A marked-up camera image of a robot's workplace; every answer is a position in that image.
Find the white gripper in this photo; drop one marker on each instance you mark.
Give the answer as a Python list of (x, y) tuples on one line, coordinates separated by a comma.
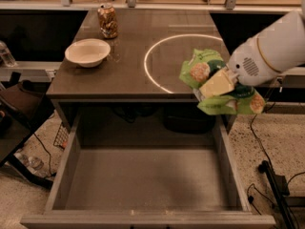
[(248, 63)]

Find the green jalapeno chip bag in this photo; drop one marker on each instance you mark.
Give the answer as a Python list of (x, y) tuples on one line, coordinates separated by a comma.
[(245, 100)]

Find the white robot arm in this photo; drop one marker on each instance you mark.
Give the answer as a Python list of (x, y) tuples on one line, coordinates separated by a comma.
[(283, 43)]

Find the black bag under cabinet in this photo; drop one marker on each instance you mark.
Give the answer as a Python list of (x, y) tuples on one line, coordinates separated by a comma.
[(189, 123)]

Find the grey cabinet with counter top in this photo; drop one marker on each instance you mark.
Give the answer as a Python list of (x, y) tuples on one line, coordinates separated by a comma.
[(144, 66)]

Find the open grey top drawer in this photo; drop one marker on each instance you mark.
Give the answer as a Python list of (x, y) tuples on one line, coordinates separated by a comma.
[(116, 175)]

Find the black stand on floor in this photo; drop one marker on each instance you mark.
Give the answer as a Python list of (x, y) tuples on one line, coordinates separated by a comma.
[(265, 168)]

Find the brown patterned soda can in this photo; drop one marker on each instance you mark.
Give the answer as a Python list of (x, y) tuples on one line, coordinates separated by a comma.
[(107, 21)]

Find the white paper bowl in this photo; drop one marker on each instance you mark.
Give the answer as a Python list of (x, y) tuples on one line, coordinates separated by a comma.
[(88, 53)]

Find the plastic water bottle on floor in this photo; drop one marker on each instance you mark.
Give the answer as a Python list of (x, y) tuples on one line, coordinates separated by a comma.
[(35, 164)]

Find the clear plastic water bottle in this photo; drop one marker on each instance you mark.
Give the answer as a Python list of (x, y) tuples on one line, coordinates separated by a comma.
[(6, 55)]

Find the grey metal shelf rail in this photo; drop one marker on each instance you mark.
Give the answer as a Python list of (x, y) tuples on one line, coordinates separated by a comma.
[(152, 4)]

